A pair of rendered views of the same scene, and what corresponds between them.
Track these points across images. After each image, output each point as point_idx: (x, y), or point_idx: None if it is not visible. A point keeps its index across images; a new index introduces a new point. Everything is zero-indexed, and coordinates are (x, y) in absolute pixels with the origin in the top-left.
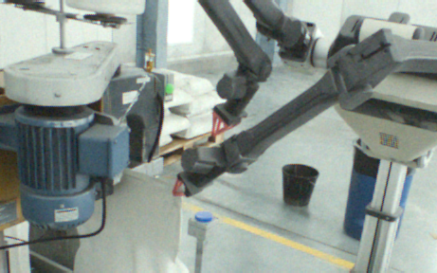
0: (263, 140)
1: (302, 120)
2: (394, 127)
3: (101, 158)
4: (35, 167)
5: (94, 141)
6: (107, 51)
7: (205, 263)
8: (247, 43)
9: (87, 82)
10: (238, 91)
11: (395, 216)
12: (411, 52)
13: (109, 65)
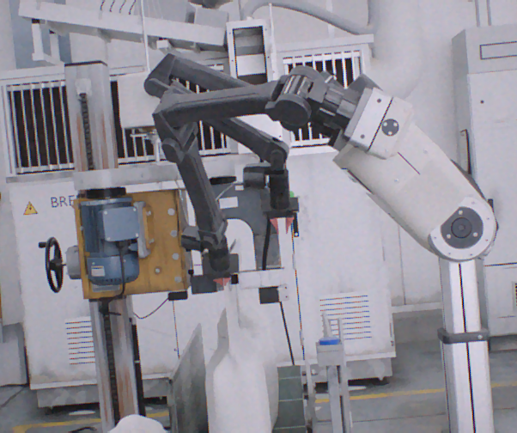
0: (194, 210)
1: (191, 184)
2: (377, 201)
3: (102, 226)
4: (84, 235)
5: (100, 214)
6: None
7: (337, 403)
8: (241, 133)
9: (99, 173)
10: (251, 179)
11: (448, 335)
12: (176, 105)
13: (163, 168)
